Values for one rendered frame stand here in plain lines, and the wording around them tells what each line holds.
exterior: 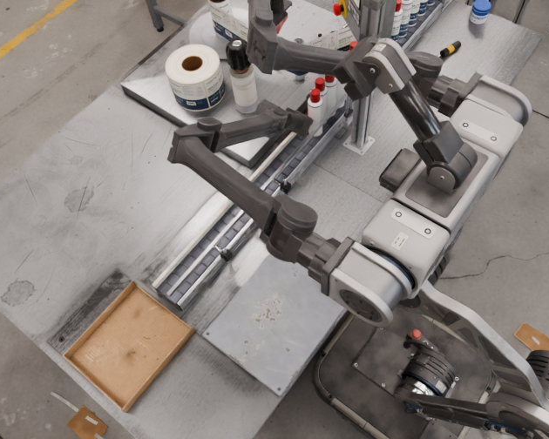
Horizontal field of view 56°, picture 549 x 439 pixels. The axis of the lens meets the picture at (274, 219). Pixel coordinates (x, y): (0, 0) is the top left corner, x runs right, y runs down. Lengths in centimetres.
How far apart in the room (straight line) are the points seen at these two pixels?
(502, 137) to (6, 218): 164
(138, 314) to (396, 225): 99
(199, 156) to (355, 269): 45
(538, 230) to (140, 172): 194
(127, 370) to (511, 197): 210
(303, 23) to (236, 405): 153
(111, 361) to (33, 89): 242
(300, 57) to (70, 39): 293
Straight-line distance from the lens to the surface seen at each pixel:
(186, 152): 120
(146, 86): 217
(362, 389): 217
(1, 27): 434
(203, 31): 232
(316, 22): 231
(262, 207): 105
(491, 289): 267
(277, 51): 118
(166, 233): 180
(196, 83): 192
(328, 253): 96
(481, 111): 115
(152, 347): 166
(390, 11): 156
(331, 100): 188
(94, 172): 204
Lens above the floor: 236
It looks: 60 degrees down
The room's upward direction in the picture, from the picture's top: 8 degrees counter-clockwise
